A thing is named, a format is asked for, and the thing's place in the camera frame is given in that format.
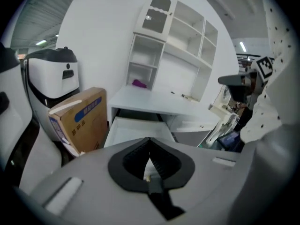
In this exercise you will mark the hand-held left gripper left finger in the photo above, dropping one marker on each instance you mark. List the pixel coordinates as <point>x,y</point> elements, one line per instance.
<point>93,184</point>

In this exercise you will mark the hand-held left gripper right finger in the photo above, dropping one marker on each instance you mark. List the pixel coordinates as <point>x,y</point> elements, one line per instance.
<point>211,179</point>

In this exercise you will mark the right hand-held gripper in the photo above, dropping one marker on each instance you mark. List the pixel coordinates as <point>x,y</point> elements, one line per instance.
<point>264,67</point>

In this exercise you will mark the small white drawer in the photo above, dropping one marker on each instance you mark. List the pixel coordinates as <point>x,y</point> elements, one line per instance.
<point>138,130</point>

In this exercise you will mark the white desk with shelf hutch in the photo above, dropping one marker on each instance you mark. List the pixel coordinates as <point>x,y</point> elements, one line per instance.
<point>150,99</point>

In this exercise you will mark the black balcony railing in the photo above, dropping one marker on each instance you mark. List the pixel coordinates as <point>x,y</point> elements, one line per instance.
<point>246,55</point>

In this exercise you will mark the long ceiling light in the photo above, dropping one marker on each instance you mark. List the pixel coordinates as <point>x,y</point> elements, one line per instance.
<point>41,42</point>
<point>242,46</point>

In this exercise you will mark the beige flat box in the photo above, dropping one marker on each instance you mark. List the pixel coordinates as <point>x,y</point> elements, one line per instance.
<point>188,98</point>

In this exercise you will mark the brown cardboard box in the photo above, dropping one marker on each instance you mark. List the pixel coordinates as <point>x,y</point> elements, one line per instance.
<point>82,121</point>

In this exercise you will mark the purple cloth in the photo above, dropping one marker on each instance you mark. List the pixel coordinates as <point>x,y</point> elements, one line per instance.
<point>139,84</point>

